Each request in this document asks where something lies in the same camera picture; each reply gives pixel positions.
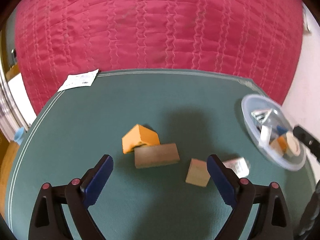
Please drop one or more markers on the wooden cube block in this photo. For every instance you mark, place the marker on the wooden cube block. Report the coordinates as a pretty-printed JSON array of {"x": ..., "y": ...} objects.
[{"x": 196, "y": 173}]

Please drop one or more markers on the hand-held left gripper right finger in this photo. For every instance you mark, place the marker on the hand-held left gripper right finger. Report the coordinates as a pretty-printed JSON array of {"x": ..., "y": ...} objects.
[{"x": 221, "y": 180}]

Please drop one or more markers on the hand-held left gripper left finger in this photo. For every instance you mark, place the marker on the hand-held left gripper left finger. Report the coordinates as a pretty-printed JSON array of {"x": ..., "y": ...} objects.
[{"x": 97, "y": 180}]

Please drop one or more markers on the plain wooden prism block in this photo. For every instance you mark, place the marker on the plain wooden prism block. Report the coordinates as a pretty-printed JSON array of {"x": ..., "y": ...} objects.
[{"x": 156, "y": 156}]

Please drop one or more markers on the pink quilted blanket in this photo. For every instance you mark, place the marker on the pink quilted blanket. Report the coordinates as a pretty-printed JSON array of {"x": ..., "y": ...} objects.
[{"x": 160, "y": 30}]

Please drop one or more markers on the large orange striped block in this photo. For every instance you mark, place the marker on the large orange striped block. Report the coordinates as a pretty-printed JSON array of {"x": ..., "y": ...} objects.
[{"x": 143, "y": 135}]

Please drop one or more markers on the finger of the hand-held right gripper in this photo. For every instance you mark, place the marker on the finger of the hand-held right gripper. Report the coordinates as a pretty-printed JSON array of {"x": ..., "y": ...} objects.
[{"x": 307, "y": 141}]

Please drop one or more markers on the small orange striped block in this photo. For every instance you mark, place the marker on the small orange striped block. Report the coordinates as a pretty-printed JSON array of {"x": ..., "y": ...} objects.
[{"x": 279, "y": 143}]

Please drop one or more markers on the white striped prism block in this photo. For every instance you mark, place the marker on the white striped prism block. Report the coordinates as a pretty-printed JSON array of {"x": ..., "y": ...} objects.
[{"x": 260, "y": 115}]

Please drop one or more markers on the small blue plastic object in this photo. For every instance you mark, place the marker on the small blue plastic object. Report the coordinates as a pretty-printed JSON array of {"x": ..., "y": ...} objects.
[{"x": 19, "y": 135}]

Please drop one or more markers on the white paper packet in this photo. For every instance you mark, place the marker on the white paper packet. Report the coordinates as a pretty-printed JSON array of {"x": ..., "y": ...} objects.
[{"x": 77, "y": 80}]

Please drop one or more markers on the white rounded block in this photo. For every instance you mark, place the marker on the white rounded block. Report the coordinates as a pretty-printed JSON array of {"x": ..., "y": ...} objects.
[{"x": 265, "y": 133}]

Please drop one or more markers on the clear plastic container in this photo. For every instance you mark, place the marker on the clear plastic container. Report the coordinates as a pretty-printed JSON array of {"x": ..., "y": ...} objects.
[{"x": 272, "y": 105}]

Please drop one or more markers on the blue block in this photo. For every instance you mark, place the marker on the blue block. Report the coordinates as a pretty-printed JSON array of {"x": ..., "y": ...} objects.
[{"x": 281, "y": 129}]

